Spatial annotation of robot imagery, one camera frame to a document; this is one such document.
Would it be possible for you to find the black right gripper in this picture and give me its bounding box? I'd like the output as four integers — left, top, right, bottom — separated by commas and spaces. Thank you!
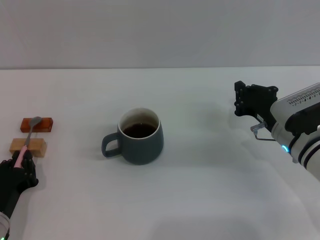
234, 81, 279, 131

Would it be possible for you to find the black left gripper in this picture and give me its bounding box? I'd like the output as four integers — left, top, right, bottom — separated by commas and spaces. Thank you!
0, 149, 40, 218

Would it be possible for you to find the pink handled metal spoon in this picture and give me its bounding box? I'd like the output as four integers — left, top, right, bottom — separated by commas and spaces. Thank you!
14, 116, 43, 169

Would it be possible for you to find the grey ceramic mug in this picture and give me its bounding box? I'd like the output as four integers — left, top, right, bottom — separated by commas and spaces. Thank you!
101, 107, 165, 166

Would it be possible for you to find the light wooden block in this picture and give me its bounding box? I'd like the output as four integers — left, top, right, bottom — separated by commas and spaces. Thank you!
9, 137, 48, 159

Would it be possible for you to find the red-brown wooden block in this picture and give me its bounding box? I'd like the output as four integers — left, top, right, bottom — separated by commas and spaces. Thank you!
19, 117, 55, 133

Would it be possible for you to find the dark coffee liquid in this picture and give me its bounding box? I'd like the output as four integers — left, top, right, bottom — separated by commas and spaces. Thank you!
122, 123, 157, 139

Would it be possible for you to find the right gripper cable with plug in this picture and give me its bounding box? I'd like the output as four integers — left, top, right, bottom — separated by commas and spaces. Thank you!
250, 122, 276, 142

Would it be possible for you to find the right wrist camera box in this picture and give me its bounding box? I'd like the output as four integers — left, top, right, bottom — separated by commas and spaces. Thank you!
269, 83, 320, 136

